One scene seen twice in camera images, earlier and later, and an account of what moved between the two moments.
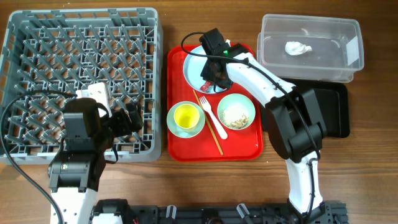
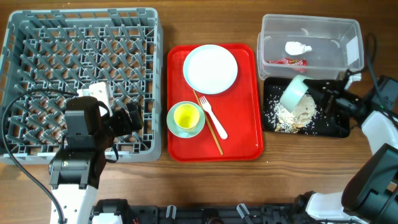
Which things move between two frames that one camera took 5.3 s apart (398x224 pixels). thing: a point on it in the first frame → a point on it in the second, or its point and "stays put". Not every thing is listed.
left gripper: x=127 y=128 stays put
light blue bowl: x=180 y=132 stays put
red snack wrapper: x=205 y=87 → x=286 y=61
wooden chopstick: x=209 y=124 stays put
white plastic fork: x=206 y=106 stays put
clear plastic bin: x=310 y=48 stays put
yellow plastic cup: x=186 y=116 stays put
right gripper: x=206 y=76 → x=331 y=91
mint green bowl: x=236 y=111 → x=293 y=91
